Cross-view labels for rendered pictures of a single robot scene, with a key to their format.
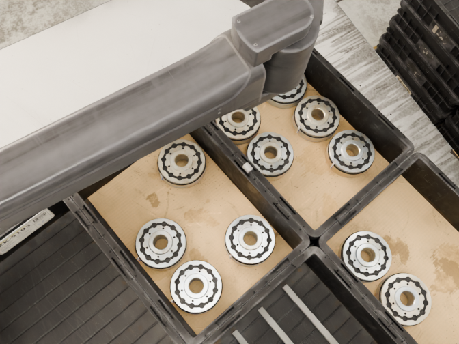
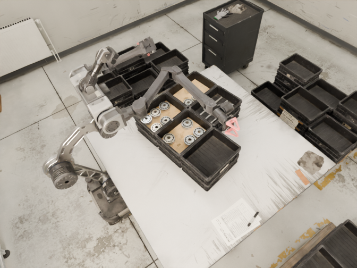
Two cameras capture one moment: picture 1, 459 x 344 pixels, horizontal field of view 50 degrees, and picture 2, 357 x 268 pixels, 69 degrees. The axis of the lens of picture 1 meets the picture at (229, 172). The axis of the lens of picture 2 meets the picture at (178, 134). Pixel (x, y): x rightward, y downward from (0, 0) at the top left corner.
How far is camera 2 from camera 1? 1.57 m
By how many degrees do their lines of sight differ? 37
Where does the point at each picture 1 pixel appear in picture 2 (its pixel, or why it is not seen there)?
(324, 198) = (175, 111)
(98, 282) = (200, 153)
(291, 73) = not seen: hidden behind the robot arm
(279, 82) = not seen: hidden behind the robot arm
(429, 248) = (185, 93)
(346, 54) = not seen: hidden behind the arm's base
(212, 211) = (180, 132)
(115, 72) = (135, 169)
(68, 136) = (193, 88)
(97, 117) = (190, 86)
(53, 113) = (150, 184)
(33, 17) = (77, 258)
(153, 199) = (178, 144)
